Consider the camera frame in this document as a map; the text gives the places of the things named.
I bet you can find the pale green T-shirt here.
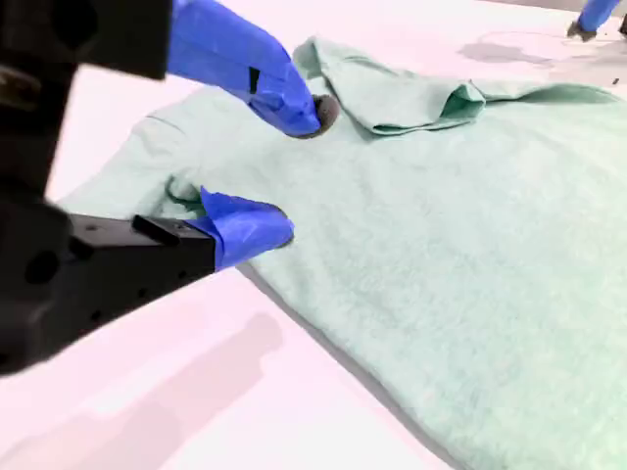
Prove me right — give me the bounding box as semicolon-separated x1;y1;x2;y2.
58;34;627;470

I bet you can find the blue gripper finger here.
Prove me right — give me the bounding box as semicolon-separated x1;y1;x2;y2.
72;0;341;141
566;0;622;43
58;185;296;339

